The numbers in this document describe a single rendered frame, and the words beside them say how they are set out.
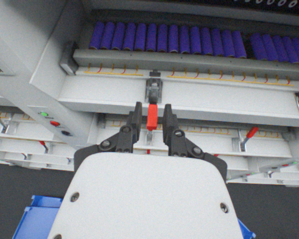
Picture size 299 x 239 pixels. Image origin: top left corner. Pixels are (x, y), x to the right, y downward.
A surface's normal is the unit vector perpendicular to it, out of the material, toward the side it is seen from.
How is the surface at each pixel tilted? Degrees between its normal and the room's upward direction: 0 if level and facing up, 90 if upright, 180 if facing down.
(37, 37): 90
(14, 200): 0
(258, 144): 17
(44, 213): 28
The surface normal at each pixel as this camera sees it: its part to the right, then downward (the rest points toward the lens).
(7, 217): 0.04, -0.56
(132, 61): -0.05, 0.95
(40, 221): 0.50, -0.46
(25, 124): 0.02, -0.29
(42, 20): 1.00, 0.07
